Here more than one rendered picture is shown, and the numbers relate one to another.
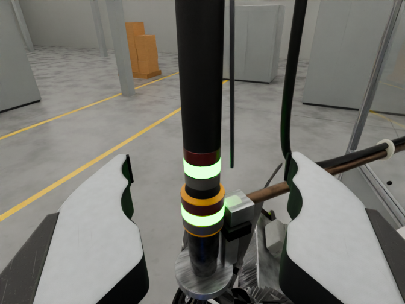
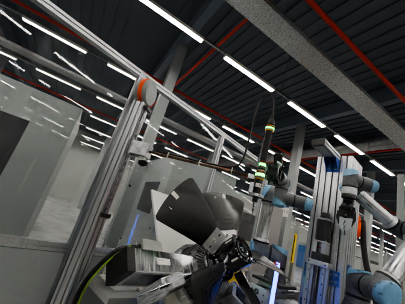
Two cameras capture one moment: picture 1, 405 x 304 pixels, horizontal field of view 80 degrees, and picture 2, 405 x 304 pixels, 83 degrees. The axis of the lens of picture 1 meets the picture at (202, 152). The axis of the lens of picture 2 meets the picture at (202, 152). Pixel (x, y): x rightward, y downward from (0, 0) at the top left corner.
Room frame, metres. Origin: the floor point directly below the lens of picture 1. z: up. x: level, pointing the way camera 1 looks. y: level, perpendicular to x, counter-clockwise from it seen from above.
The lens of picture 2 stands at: (1.21, 0.41, 1.27)
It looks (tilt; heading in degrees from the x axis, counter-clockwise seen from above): 16 degrees up; 217
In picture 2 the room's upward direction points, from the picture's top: 16 degrees clockwise
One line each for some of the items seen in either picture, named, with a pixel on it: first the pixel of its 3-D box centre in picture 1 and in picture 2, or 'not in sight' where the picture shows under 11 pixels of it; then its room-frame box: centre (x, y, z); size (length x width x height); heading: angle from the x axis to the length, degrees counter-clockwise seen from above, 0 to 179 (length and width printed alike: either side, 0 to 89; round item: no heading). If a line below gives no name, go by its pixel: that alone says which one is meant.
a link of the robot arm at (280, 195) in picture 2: not in sight; (282, 198); (-0.19, 0.01, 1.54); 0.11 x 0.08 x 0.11; 116
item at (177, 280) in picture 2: not in sight; (175, 281); (0.53, -0.07, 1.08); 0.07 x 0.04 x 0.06; 1
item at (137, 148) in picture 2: not in sight; (140, 149); (0.46, -0.57, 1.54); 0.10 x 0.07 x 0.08; 115
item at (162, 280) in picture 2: not in sight; (160, 290); (0.52, -0.13, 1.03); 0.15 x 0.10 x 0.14; 80
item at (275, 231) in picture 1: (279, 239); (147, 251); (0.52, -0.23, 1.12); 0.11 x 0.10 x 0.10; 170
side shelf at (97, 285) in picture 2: not in sight; (129, 290); (0.21, -0.56, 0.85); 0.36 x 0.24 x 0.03; 170
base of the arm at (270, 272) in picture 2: not in sight; (275, 272); (-0.63, -0.07, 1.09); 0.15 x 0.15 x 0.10
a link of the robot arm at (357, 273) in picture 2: not in sight; (359, 282); (-0.51, 0.41, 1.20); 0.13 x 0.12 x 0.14; 41
